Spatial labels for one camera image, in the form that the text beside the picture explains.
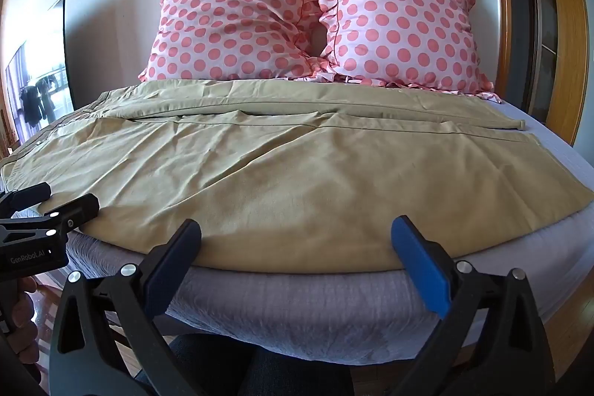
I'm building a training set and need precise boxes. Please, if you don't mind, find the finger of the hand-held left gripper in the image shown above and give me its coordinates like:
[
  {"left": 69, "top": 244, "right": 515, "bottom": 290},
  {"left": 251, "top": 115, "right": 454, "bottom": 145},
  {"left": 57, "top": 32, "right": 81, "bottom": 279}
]
[
  {"left": 0, "top": 194, "right": 101, "bottom": 240},
  {"left": 0, "top": 182, "right": 52, "bottom": 218}
]

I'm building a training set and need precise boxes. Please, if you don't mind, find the pink polka dot pillow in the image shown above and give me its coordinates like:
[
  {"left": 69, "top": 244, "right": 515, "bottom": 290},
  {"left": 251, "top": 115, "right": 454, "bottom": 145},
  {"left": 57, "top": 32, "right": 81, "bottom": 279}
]
[
  {"left": 304, "top": 0, "right": 505, "bottom": 105},
  {"left": 138, "top": 0, "right": 326, "bottom": 82}
]

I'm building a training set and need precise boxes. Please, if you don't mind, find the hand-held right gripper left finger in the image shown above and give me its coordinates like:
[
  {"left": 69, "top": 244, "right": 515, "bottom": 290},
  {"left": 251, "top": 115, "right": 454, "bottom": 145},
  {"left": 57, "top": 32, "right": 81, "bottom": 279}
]
[{"left": 49, "top": 218, "right": 202, "bottom": 396}]

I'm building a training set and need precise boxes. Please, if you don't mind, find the tan bed sheet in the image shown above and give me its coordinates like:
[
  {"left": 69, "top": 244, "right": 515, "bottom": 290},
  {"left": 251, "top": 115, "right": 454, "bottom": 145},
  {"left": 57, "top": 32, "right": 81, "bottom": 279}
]
[{"left": 0, "top": 79, "right": 593, "bottom": 275}]

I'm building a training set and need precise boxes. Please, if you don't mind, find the person's left hand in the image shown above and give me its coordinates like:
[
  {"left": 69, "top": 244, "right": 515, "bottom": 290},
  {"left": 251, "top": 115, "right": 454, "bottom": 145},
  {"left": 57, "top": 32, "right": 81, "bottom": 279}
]
[{"left": 8, "top": 276, "right": 42, "bottom": 356}]

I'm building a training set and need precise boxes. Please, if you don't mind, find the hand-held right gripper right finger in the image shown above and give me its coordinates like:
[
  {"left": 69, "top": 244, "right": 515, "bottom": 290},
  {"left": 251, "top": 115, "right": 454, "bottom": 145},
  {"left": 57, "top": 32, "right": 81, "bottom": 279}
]
[{"left": 391, "top": 215, "right": 556, "bottom": 396}]

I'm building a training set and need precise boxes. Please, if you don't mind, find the grey mattress bed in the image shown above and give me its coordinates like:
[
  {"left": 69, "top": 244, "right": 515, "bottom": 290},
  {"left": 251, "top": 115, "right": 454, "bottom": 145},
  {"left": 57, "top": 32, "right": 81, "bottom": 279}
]
[{"left": 0, "top": 98, "right": 594, "bottom": 374}]

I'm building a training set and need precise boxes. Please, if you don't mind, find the dark glass door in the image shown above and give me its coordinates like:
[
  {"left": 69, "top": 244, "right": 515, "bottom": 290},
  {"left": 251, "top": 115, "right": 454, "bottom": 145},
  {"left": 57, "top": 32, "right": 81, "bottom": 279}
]
[{"left": 522, "top": 0, "right": 559, "bottom": 115}]

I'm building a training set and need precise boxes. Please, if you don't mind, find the wooden door frame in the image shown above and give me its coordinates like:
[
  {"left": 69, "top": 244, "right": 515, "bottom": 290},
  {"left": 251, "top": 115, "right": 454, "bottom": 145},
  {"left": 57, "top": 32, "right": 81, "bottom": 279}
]
[{"left": 483, "top": 0, "right": 590, "bottom": 146}]

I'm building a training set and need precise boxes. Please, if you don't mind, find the large wall mirror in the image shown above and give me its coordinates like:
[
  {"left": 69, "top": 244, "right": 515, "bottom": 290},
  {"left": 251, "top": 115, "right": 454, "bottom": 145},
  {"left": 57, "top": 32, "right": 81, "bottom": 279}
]
[{"left": 4, "top": 0, "right": 75, "bottom": 145}]

